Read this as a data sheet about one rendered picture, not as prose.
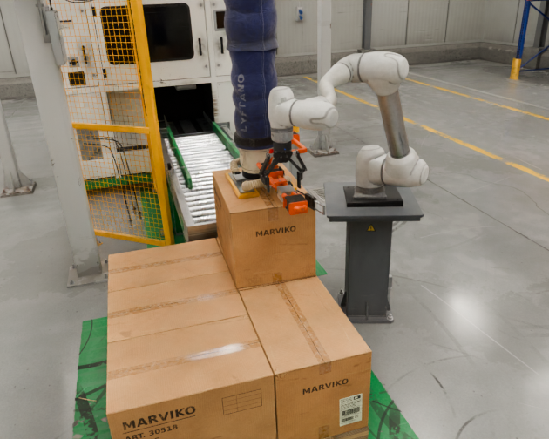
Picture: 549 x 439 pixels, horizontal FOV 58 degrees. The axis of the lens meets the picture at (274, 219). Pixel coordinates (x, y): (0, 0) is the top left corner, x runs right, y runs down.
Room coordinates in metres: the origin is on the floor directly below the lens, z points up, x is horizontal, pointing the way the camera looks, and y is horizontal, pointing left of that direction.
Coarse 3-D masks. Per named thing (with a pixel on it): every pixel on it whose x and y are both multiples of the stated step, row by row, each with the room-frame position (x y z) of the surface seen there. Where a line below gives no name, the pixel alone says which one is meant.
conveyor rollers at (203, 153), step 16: (192, 144) 4.55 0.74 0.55; (208, 144) 4.52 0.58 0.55; (176, 160) 4.07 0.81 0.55; (192, 160) 4.09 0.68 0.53; (208, 160) 4.04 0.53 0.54; (224, 160) 4.00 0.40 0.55; (192, 176) 3.65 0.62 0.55; (208, 176) 3.68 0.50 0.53; (192, 192) 3.30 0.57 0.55; (208, 192) 3.31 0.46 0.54; (192, 208) 3.02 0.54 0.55; (208, 208) 3.04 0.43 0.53
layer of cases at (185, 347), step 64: (128, 256) 2.40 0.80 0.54; (192, 256) 2.37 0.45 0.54; (128, 320) 1.81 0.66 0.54; (192, 320) 1.79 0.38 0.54; (256, 320) 1.78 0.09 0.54; (320, 320) 1.76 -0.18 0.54; (128, 384) 1.42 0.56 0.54; (192, 384) 1.40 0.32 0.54; (256, 384) 1.42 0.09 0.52; (320, 384) 1.49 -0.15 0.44
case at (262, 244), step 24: (240, 168) 2.63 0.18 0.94; (216, 192) 2.46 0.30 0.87; (264, 192) 2.25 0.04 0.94; (216, 216) 2.57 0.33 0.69; (240, 216) 2.03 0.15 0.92; (264, 216) 2.06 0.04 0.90; (288, 216) 2.09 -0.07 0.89; (312, 216) 2.11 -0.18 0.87; (240, 240) 2.03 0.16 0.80; (264, 240) 2.06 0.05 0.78; (288, 240) 2.08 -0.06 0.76; (312, 240) 2.11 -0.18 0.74; (240, 264) 2.03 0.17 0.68; (264, 264) 2.06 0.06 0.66; (288, 264) 2.08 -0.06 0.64; (312, 264) 2.11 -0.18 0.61; (240, 288) 2.03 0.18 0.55
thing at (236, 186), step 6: (228, 174) 2.47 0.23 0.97; (234, 174) 2.45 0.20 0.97; (228, 180) 2.40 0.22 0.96; (234, 180) 2.36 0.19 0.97; (234, 186) 2.29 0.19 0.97; (240, 186) 2.27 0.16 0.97; (240, 192) 2.21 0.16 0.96; (246, 192) 2.20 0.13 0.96; (252, 192) 2.20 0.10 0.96; (258, 192) 2.20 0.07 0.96; (240, 198) 2.17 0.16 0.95; (246, 198) 2.18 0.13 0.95
